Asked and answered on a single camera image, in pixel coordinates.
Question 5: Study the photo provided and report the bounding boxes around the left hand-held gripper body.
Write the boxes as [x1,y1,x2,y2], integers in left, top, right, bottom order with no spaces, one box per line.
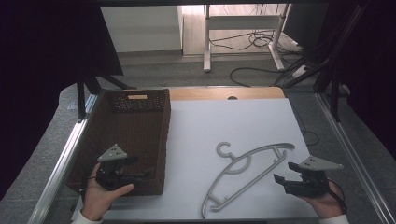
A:
[94,143,140,191]

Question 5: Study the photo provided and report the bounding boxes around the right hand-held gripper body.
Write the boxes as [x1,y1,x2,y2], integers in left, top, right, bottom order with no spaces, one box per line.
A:
[284,155,345,199]

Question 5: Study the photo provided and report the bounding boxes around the brown woven basket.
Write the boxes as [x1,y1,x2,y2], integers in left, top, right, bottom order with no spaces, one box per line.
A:
[65,89,172,197]

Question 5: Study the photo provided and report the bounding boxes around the grey clothes hanger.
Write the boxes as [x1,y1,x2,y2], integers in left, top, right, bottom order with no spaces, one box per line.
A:
[201,141,296,219]

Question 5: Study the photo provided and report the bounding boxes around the person's right hand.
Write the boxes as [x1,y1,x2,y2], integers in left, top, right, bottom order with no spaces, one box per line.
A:
[301,180,346,219]

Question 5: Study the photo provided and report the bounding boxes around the person's left hand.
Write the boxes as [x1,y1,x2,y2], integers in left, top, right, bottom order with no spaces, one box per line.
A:
[80,162,135,222]

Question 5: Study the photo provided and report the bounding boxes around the person's right white sleeve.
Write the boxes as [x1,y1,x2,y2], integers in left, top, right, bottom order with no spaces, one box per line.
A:
[318,214,350,224]

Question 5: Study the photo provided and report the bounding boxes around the person's white sleeve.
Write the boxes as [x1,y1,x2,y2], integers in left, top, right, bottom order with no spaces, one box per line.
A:
[70,210,105,224]
[318,214,350,224]

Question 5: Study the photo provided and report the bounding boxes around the person's left white sleeve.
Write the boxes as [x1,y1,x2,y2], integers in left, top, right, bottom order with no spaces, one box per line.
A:
[70,210,105,224]

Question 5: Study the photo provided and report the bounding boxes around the white table sheet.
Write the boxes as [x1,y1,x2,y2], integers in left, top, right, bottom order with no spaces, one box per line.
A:
[71,98,319,221]

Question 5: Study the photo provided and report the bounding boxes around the black metal stand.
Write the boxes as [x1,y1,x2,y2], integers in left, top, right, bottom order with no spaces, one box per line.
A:
[75,63,137,121]
[281,3,367,123]

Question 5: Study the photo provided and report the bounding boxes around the white power strip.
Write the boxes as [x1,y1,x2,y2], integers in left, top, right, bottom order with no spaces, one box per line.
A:
[291,64,310,78]

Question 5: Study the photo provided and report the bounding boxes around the white cabinet panel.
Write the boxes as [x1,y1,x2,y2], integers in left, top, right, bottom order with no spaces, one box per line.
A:
[100,5,184,54]

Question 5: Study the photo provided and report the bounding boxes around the dark curtain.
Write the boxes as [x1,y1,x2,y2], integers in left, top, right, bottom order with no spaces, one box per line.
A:
[337,0,396,161]
[0,0,124,202]

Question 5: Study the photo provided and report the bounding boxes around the thin black looped cable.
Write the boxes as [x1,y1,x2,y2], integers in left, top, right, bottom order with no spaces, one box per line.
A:
[291,102,320,147]

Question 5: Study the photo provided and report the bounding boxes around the aluminium frame rail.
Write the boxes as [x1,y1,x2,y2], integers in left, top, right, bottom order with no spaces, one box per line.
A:
[315,92,396,224]
[27,92,101,224]

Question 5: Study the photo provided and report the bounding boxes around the long black floor cable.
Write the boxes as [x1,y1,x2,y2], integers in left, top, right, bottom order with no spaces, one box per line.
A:
[229,66,283,88]

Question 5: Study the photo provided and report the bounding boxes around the tangled black floor cables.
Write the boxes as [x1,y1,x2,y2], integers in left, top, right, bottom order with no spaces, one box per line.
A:
[208,28,303,52]

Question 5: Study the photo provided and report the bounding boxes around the white desk frame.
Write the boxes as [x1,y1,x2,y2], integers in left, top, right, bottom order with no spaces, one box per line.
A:
[203,3,291,74]

